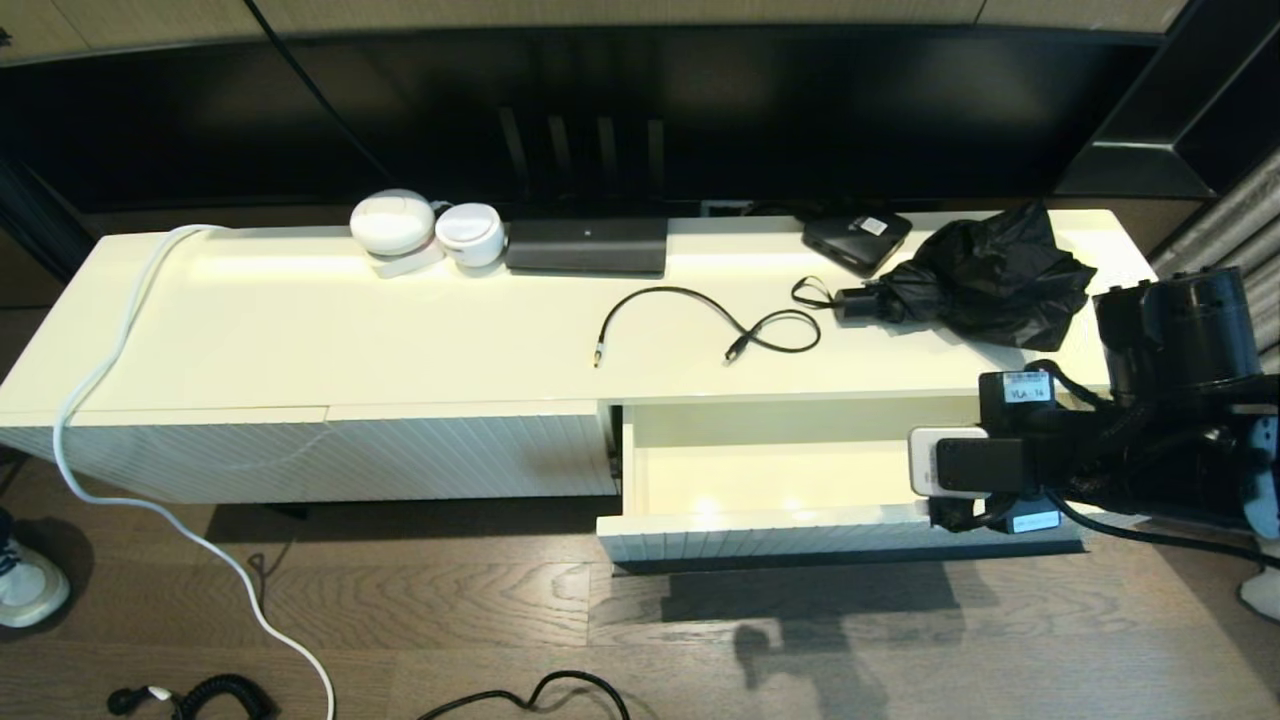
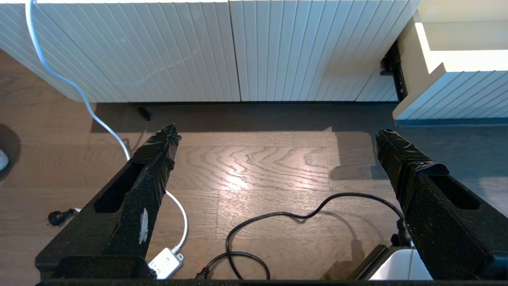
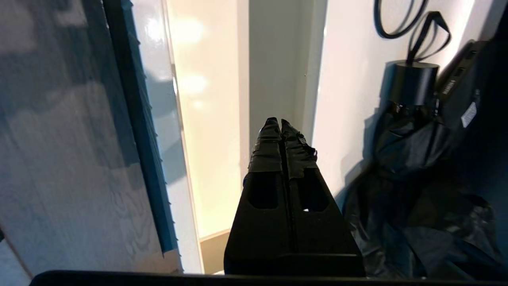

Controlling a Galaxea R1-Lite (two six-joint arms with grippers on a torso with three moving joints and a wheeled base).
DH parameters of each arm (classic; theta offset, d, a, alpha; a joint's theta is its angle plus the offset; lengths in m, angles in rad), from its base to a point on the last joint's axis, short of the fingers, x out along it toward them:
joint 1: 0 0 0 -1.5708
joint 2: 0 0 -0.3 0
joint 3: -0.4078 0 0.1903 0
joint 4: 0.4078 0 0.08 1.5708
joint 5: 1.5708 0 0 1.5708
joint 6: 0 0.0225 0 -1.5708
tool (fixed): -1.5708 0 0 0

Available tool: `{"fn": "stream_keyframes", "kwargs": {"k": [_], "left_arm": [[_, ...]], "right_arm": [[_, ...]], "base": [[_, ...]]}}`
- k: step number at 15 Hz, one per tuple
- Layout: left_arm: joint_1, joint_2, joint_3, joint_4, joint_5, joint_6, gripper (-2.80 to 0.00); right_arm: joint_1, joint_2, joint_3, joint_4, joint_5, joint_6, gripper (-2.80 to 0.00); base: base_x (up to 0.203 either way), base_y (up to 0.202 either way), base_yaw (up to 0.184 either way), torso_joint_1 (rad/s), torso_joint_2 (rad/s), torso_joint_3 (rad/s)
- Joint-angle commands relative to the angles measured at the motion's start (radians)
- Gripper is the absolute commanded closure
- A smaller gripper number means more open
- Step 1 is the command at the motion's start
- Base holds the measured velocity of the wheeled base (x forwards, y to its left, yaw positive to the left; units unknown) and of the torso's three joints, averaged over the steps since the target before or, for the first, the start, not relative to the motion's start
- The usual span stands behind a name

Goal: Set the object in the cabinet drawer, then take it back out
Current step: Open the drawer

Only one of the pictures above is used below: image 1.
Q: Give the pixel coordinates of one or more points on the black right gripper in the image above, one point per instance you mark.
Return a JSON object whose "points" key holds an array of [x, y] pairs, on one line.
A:
{"points": [[1070, 455]]}

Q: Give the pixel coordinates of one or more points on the black umbrella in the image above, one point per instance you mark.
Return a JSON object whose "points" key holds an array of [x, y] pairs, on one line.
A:
{"points": [[990, 272]]}

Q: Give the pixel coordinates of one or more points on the white fluted drawer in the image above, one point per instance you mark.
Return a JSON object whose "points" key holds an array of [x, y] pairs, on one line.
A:
{"points": [[780, 470]]}

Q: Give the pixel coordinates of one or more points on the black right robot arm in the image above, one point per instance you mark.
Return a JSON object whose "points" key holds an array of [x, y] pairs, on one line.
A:
{"points": [[1180, 330]]}

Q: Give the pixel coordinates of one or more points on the white TV cabinet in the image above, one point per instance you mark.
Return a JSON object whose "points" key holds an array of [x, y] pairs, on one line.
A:
{"points": [[400, 335]]}

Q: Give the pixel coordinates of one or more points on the black box with white label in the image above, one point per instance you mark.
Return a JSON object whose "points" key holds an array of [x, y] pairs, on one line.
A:
{"points": [[848, 241]]}

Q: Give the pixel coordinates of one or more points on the grey curtain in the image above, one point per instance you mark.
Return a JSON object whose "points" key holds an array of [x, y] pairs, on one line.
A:
{"points": [[1230, 220]]}

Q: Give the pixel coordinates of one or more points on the black shelf unit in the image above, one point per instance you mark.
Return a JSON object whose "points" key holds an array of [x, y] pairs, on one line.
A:
{"points": [[1200, 100], [40, 220]]}

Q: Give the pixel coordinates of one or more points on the black television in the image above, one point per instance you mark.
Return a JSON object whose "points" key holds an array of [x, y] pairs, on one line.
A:
{"points": [[800, 120]]}

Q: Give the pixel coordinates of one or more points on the black router with antennas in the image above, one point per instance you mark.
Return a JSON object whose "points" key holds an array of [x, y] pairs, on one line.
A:
{"points": [[585, 246]]}

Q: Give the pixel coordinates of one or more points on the small white round device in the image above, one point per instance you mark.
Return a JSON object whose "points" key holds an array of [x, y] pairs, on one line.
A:
{"points": [[470, 237]]}

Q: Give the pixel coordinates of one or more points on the white flat device base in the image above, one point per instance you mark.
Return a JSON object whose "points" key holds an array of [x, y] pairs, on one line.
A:
{"points": [[405, 267]]}

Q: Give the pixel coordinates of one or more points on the large white dome device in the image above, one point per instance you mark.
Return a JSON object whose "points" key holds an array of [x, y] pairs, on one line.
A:
{"points": [[392, 224]]}

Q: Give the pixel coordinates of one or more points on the white sneaker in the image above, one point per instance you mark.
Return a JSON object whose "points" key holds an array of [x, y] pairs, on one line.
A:
{"points": [[30, 590]]}

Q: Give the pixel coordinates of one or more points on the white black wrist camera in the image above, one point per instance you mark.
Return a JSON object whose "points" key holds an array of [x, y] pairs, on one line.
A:
{"points": [[960, 465]]}

